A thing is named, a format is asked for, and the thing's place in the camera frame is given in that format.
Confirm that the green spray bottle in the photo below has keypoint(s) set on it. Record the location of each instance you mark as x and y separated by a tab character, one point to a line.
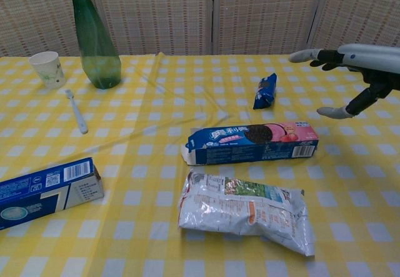
98	61

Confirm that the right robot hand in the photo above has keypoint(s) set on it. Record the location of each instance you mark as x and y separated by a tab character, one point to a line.
375	59

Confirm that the white crinkled snack bag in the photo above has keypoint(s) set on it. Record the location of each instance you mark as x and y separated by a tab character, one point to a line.
237	211

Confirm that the blue pink cookie box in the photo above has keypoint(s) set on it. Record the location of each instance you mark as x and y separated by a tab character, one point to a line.
250	155

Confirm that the white toothbrush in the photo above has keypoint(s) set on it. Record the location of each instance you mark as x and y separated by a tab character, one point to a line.
78	114

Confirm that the dark blue toothpaste box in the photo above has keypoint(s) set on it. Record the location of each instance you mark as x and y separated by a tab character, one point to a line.
40	192

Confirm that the yellow white checkered tablecloth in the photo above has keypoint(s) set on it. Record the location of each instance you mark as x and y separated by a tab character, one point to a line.
156	152

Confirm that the woven folding screen panel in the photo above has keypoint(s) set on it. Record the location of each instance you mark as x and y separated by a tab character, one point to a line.
31	14
265	14
150	14
359	8

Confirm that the white paper cup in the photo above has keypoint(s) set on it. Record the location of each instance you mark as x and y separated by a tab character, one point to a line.
50	70

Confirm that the small blue cookie packet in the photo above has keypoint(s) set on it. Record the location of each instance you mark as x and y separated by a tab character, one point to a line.
265	95

